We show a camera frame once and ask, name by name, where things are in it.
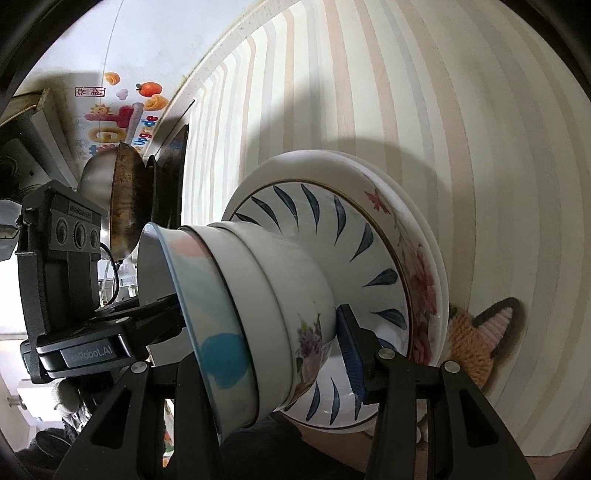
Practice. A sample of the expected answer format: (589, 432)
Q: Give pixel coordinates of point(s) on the white bowl dark rim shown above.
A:
(249, 277)

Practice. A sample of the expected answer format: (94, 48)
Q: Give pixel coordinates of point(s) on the white plate blue leaf pattern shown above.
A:
(323, 217)

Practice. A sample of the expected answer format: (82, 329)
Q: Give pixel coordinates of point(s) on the white plate pink flowers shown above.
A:
(415, 277)

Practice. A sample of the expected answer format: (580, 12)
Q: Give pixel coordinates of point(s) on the black cooktop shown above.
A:
(180, 147)

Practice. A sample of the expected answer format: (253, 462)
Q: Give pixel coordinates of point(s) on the blue-rimmed colourful print bowl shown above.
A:
(221, 360)

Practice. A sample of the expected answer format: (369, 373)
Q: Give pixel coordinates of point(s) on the colourful wall sticker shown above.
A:
(115, 124)

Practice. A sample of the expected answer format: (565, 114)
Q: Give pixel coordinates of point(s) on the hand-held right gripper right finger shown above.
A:
(352, 355)

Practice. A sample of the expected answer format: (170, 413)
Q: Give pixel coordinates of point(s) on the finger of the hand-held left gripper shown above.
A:
(166, 332)
(147, 308)

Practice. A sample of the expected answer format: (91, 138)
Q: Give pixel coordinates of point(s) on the striped tablecloth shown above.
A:
(485, 161)

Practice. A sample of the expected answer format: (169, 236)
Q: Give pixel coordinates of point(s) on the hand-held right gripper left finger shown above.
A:
(189, 415)

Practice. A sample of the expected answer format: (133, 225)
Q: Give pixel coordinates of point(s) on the orange knitted cat toy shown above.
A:
(466, 341)

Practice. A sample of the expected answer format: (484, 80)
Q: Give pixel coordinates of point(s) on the plain white plate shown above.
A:
(442, 286)

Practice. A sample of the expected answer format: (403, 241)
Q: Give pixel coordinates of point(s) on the steel wok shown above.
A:
(99, 180)

